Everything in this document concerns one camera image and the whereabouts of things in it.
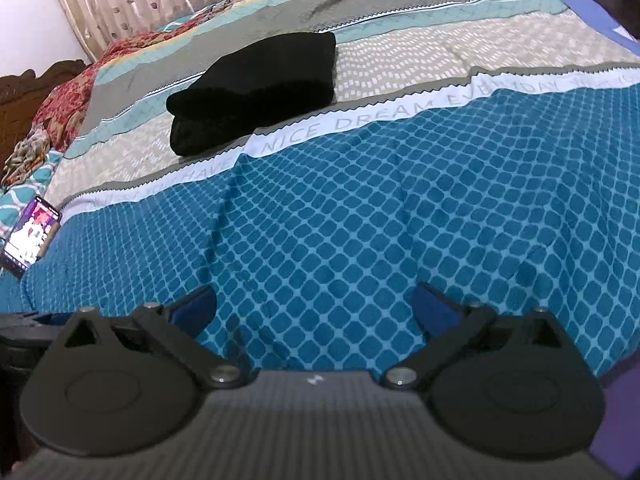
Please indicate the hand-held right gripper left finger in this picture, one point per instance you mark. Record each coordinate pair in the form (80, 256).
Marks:
(192, 307)

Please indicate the multicolour floral cloth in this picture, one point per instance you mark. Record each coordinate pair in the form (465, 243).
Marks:
(27, 152)

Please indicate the carved wooden headboard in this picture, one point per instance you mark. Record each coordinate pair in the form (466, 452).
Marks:
(27, 95)

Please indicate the person's purple clothing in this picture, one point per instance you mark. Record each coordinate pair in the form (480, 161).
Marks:
(620, 410)

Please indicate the teal white patterned pillow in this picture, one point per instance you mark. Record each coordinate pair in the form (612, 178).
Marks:
(20, 210)

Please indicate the beige leaf print curtain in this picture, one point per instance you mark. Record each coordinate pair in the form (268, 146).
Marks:
(150, 0)

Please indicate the teal patterned bed sheet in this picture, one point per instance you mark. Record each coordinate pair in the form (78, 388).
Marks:
(375, 185)

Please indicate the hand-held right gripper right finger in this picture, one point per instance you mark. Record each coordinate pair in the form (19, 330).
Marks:
(435, 310)

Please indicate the red floral blanket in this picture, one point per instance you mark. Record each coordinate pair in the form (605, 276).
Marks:
(70, 95)

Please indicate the smartphone with lit screen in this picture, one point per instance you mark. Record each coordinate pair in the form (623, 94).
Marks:
(31, 235)

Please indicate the black pants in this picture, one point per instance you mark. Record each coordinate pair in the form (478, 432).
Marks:
(255, 85)

